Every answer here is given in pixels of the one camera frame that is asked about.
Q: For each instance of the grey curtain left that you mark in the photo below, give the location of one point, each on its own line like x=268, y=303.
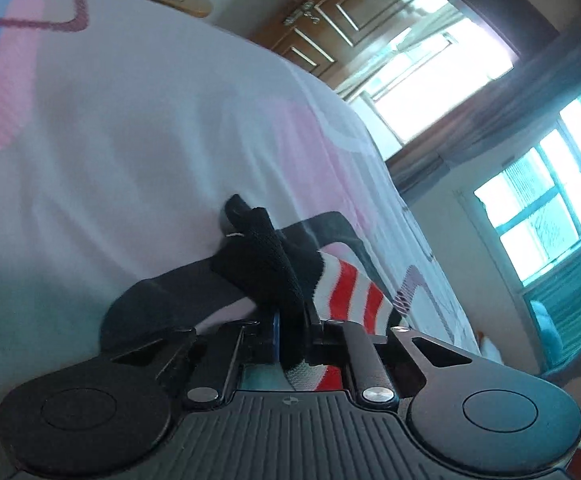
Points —
x=528, y=94

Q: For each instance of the brown wooden door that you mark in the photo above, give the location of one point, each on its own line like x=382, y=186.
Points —
x=334, y=40

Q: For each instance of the patterned bed sheet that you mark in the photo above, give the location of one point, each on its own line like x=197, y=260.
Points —
x=124, y=129

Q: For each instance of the striped knit sweater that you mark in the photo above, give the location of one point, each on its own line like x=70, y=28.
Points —
x=317, y=266

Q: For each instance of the teal blanket outside window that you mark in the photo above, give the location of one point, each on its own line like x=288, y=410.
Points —
x=554, y=301

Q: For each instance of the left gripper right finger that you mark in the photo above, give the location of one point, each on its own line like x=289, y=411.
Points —
x=349, y=347

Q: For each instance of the large window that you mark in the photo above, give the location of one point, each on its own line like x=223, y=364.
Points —
x=534, y=204

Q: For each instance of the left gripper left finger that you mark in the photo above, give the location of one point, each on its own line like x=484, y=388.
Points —
x=239, y=355

